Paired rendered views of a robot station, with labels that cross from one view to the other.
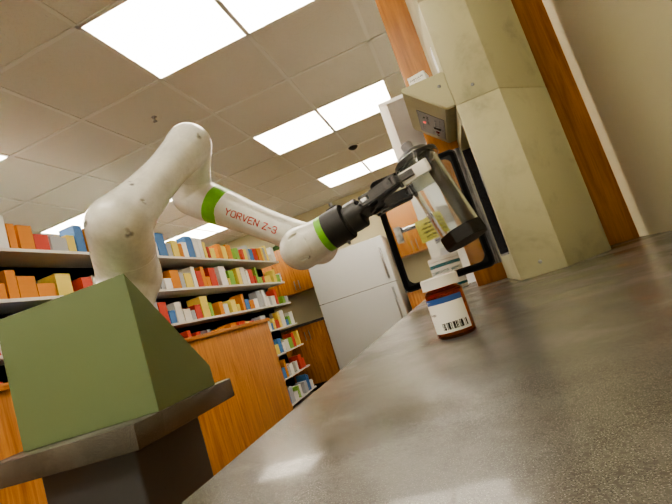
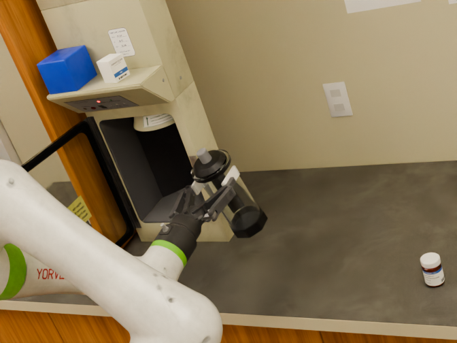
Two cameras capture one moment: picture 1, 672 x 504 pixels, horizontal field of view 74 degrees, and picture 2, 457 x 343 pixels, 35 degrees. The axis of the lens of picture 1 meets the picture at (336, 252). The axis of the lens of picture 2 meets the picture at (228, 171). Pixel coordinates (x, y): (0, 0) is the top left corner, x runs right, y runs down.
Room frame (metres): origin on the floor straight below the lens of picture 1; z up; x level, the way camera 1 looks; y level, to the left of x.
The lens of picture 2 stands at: (0.41, 1.30, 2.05)
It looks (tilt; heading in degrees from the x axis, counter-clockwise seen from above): 26 degrees down; 290
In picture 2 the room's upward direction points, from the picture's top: 20 degrees counter-clockwise
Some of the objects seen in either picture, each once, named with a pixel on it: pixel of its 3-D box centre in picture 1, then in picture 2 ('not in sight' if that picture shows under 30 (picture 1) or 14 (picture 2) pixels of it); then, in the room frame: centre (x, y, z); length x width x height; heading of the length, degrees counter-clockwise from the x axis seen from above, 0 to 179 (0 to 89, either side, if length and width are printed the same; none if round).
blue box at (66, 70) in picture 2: not in sight; (67, 69); (1.37, -0.41, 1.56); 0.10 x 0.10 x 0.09; 76
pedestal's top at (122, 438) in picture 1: (122, 428); not in sight; (0.88, 0.50, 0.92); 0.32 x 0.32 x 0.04; 78
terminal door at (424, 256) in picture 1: (429, 222); (77, 206); (1.46, -0.32, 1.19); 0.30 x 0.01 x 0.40; 69
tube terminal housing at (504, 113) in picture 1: (510, 135); (160, 110); (1.23, -0.57, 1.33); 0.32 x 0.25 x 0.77; 166
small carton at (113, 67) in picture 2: (421, 86); (113, 68); (1.22, -0.38, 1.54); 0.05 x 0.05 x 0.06; 61
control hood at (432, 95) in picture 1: (431, 117); (109, 97); (1.27, -0.39, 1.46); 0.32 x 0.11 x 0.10; 166
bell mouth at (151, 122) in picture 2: not in sight; (159, 108); (1.21, -0.54, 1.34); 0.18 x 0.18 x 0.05
